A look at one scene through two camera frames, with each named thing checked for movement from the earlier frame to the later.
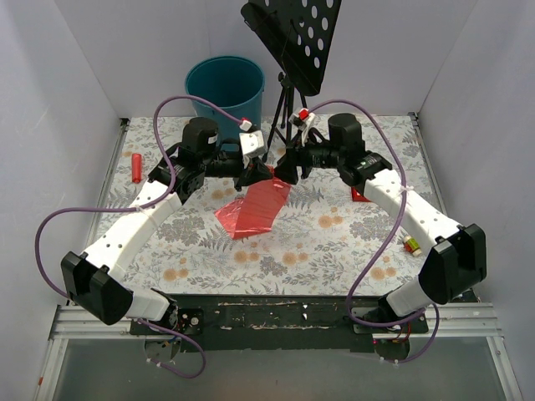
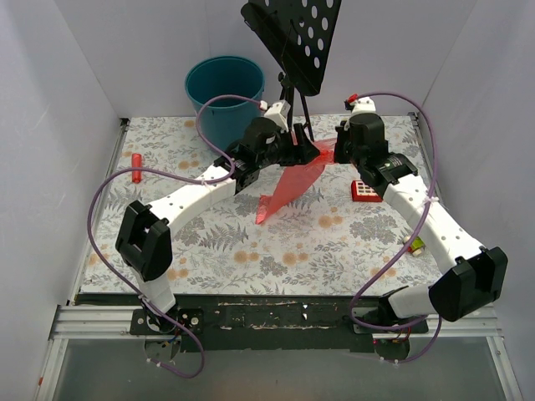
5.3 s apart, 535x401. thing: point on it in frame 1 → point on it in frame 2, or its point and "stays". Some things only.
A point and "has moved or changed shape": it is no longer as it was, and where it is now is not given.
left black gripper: x=246 y=170 → x=298 y=144
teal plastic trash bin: x=233 y=83 stays
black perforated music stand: x=297 y=33 stays
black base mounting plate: x=282 y=323 stays
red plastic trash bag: x=257 y=210 has moved or changed shape
